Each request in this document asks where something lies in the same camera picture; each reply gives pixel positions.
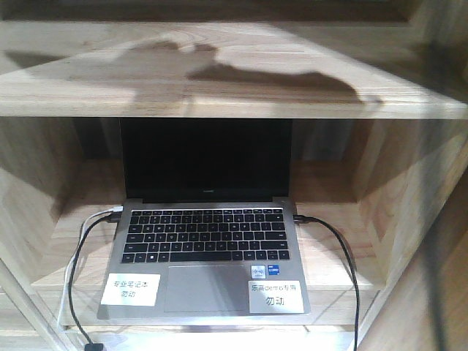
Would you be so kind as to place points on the silver laptop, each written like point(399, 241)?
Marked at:
point(206, 236)

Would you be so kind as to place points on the light wooden shelf unit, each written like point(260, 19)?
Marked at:
point(378, 92)

